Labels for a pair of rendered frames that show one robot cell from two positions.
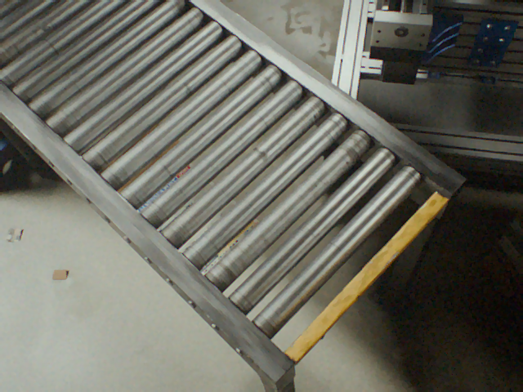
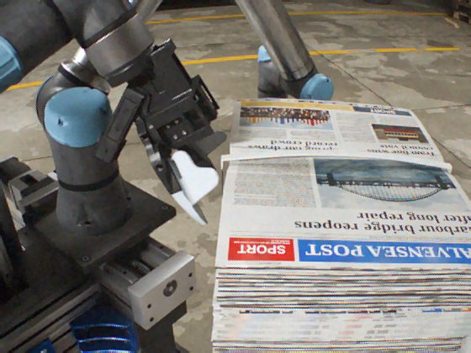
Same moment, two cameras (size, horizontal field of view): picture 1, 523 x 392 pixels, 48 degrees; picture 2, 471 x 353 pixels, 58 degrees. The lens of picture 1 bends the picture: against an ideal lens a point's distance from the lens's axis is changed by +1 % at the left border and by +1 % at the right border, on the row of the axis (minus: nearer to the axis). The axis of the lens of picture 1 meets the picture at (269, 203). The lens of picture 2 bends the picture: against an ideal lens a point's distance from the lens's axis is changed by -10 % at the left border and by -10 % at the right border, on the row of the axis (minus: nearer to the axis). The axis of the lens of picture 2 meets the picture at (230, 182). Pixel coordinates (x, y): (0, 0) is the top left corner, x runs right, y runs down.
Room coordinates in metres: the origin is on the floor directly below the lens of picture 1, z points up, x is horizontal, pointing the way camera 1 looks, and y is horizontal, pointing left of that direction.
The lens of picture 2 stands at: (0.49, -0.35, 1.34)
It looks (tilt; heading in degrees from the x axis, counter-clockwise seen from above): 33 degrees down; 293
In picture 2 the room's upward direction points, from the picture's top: straight up
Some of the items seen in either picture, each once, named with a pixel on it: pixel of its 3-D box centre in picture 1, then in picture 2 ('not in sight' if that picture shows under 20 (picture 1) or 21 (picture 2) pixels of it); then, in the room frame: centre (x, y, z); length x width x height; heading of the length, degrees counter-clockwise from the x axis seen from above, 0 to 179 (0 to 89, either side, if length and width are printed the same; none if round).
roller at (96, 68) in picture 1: (112, 55); not in sight; (0.97, 0.32, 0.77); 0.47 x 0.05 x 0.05; 129
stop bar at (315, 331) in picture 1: (370, 273); not in sight; (0.34, -0.17, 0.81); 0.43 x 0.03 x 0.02; 129
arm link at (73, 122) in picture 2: not in sight; (80, 132); (1.01, -0.90, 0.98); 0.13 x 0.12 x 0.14; 142
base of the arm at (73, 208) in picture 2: not in sight; (91, 190); (1.00, -0.90, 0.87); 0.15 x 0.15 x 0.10
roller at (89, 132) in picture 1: (147, 86); not in sight; (0.87, 0.24, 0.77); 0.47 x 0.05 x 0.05; 129
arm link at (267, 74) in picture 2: not in sight; (277, 70); (0.80, -1.35, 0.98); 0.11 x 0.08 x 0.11; 142
